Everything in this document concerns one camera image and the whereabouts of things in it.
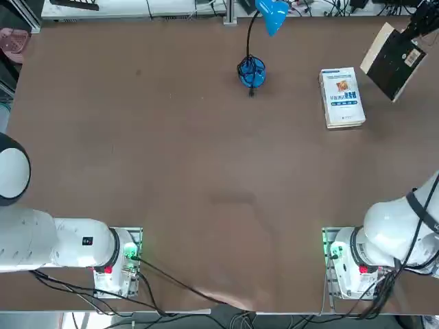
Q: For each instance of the aluminium profile post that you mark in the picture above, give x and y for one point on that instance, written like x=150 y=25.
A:
x=230 y=13

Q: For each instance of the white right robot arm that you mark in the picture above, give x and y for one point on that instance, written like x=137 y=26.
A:
x=387 y=222

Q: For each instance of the pink cap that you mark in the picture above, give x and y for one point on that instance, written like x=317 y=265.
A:
x=12 y=42

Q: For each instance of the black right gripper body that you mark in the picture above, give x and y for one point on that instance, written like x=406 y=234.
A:
x=425 y=17

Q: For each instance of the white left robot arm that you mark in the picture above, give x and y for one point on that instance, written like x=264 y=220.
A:
x=34 y=236

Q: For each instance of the black and cream book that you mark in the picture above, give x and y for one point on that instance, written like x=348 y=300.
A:
x=391 y=65

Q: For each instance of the blue desk lamp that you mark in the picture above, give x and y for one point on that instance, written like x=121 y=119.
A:
x=272 y=17

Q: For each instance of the white paperback book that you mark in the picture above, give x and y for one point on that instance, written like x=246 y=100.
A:
x=343 y=99

